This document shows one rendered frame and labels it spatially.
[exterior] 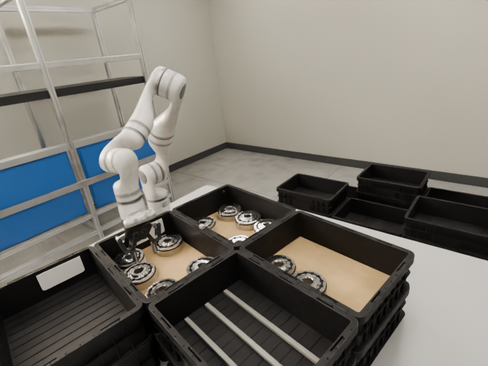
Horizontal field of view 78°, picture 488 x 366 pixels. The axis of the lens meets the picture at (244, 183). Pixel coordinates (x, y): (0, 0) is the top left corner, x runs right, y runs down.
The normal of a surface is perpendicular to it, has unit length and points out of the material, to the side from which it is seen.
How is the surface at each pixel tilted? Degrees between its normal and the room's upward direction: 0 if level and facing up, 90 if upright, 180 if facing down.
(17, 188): 90
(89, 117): 90
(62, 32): 90
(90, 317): 0
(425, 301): 0
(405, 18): 90
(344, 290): 0
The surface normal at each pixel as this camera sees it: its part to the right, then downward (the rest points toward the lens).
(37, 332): -0.10, -0.91
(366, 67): -0.63, 0.37
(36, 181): 0.77, 0.18
